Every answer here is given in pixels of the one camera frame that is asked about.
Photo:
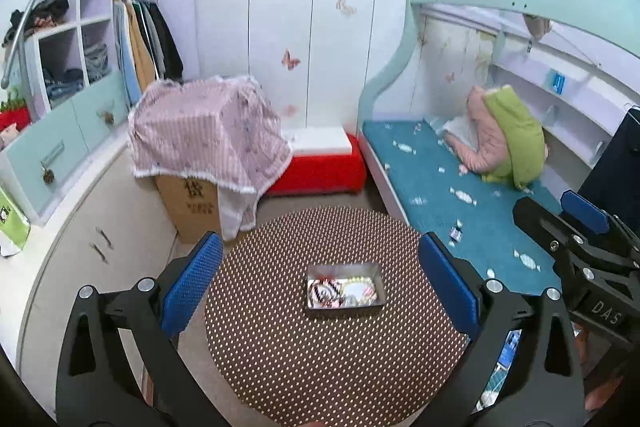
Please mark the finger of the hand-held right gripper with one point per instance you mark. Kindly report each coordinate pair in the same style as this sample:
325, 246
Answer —
582, 209
540, 222

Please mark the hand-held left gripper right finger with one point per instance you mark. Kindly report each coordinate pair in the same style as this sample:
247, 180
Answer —
447, 282

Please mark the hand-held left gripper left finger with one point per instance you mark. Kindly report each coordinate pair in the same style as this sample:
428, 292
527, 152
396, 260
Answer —
192, 282

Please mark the metal tin box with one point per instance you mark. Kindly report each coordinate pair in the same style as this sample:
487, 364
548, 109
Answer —
345, 311

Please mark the cardboard box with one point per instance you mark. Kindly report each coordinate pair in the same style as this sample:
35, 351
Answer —
192, 207

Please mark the teal bed mattress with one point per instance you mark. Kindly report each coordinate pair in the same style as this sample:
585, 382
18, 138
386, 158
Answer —
450, 187

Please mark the pink jacket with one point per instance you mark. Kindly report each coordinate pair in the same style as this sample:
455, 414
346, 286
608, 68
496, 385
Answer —
480, 137

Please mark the round polka-dot table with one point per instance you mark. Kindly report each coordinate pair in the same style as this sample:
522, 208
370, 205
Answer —
280, 357

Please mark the white low cabinet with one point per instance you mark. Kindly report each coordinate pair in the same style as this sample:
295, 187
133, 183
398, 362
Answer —
75, 267

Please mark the small blue box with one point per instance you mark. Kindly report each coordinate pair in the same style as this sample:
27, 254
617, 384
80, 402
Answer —
556, 80

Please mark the pink checked cloth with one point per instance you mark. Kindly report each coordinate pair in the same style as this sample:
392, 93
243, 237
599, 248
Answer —
210, 132

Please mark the red storage bench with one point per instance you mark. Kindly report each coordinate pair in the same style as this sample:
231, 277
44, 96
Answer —
320, 172

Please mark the green white bag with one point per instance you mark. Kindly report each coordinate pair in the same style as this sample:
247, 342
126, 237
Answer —
12, 227

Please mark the pink hanging item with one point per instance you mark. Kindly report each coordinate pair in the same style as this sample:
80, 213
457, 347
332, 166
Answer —
537, 26

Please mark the teal drawer unit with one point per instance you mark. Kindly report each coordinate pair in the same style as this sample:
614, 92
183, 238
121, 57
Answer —
75, 127

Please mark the folded blue clothes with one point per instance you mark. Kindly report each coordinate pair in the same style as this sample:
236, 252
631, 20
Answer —
62, 84

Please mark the patterned folded fabric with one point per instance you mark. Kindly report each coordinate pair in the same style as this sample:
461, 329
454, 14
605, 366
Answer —
96, 59

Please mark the row of hanging clothes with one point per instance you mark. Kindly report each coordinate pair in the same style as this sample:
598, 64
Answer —
147, 42

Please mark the white wardrobe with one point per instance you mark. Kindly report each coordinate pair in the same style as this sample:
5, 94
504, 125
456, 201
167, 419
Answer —
300, 7

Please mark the dark clothes pile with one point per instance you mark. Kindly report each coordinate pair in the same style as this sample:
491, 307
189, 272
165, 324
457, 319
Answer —
37, 17

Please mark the butterfly wall sticker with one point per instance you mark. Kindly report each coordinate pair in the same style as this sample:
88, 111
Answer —
290, 59
289, 111
346, 5

